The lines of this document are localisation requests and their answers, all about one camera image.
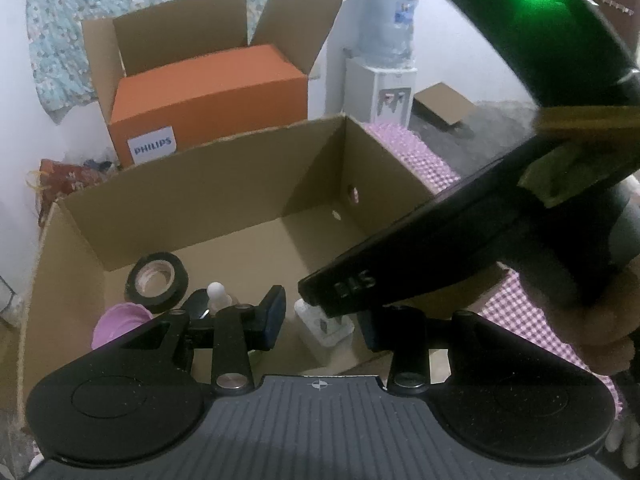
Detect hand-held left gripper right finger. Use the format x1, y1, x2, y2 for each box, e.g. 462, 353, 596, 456
360, 305, 506, 396

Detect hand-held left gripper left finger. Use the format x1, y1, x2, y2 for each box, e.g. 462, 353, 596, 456
120, 285, 287, 395

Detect white charger plug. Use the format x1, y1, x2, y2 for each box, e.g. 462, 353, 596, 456
294, 300, 356, 348

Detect green dropper bottle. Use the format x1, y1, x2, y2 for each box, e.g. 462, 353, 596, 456
206, 282, 237, 318

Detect long black cylinder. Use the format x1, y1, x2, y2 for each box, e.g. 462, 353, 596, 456
181, 292, 213, 318

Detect black tape roll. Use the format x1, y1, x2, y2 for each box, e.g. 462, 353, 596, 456
124, 252, 190, 313

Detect large printed cardboard box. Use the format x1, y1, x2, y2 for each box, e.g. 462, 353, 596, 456
17, 114, 511, 431

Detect purple plastic lid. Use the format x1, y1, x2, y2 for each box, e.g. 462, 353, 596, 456
91, 302, 153, 351

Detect person's right hand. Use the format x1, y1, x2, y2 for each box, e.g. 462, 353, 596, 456
542, 280, 640, 378

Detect flat cardboard piece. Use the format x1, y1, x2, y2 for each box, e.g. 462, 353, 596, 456
414, 82, 476, 128

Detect white water dispenser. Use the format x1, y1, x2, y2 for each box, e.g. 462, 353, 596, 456
342, 55, 418, 128

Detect orange box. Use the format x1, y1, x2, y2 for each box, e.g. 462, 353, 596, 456
107, 44, 308, 168

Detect red patterned bag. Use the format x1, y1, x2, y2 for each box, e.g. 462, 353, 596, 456
27, 159, 121, 226

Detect open brown cardboard box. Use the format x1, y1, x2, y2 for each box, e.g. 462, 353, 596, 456
81, 0, 346, 161

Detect floral blue cloth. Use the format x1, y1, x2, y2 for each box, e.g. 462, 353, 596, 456
27, 0, 341, 123

